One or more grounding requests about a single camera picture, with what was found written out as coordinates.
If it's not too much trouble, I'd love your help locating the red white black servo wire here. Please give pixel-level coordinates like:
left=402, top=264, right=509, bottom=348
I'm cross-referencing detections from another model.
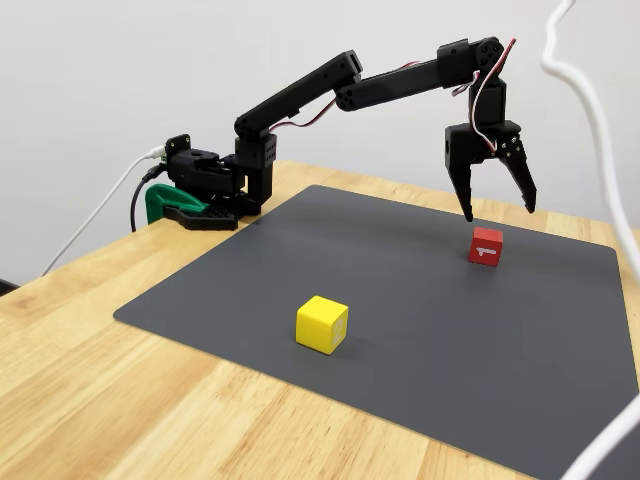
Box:
left=451, top=37, right=517, bottom=152
left=269, top=97, right=341, bottom=135

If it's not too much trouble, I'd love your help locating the dark grey mat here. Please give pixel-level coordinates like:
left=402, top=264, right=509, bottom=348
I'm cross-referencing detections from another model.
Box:
left=112, top=184, right=640, bottom=480

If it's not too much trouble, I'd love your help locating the thick white cable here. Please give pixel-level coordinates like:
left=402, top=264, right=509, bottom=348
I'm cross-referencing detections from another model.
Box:
left=540, top=0, right=640, bottom=480

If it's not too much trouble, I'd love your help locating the green table clamp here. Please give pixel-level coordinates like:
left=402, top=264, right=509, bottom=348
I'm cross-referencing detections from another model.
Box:
left=144, top=182, right=209, bottom=225

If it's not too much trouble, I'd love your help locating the red cube with white print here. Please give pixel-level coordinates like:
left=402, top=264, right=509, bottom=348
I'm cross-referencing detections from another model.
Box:
left=468, top=226, right=504, bottom=268

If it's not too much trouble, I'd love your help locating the yellow cube with white numeral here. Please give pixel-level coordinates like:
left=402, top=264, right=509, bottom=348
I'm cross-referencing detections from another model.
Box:
left=295, top=295, right=350, bottom=356

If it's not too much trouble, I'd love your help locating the black power cable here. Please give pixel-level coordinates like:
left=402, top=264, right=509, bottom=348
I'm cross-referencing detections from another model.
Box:
left=130, top=163, right=164, bottom=232

